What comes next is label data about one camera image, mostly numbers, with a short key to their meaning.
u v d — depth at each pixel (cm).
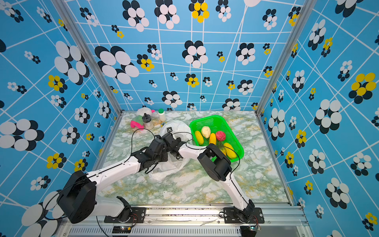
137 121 105
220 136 98
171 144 77
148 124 108
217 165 57
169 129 88
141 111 112
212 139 99
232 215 72
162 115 109
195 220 72
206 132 101
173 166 85
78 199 42
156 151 66
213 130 106
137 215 73
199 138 99
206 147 60
